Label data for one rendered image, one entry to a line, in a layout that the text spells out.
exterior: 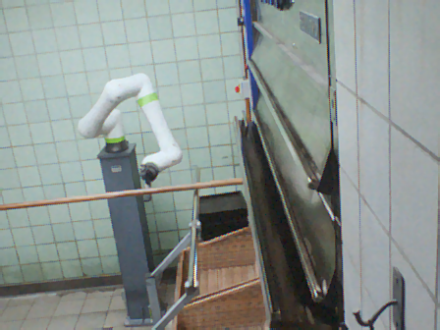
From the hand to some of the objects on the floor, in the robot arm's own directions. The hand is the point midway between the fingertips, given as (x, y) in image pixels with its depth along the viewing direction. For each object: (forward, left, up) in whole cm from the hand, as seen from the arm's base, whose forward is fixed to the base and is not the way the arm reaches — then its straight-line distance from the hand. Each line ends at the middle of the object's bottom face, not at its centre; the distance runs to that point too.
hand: (144, 188), depth 272 cm
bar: (+36, +14, -119) cm, 125 cm away
